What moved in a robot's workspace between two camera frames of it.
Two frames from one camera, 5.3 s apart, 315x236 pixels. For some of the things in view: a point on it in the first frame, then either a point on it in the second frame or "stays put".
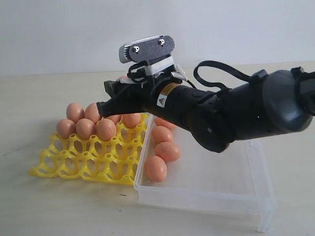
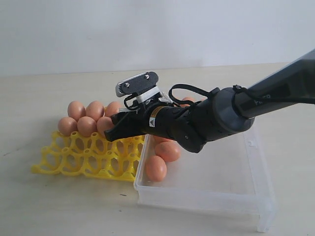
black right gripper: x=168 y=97 → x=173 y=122
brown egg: x=156 y=169 stays put
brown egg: x=92 y=112 stays put
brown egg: x=169 y=151 stays put
